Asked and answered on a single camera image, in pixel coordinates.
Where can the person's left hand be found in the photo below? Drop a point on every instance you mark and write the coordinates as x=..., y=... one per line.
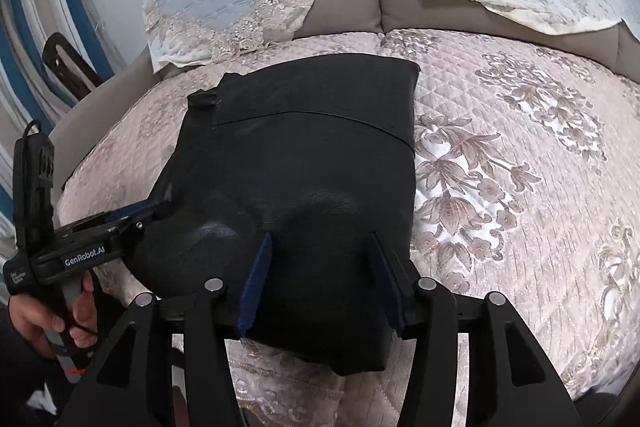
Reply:
x=32, y=314

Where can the person's left forearm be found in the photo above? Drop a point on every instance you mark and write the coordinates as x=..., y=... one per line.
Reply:
x=15, y=357

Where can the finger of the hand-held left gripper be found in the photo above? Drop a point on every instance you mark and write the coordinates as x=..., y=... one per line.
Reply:
x=145, y=208

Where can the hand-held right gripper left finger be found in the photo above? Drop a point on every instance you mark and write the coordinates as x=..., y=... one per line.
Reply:
x=255, y=287

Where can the blue striped mattress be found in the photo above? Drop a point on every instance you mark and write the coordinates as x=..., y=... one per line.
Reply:
x=30, y=57

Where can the black garment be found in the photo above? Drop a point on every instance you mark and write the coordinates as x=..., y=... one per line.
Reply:
x=300, y=157

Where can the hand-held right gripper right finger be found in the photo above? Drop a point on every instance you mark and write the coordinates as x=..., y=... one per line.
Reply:
x=387, y=287

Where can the taupe sofa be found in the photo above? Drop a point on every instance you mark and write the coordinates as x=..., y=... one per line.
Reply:
x=350, y=12

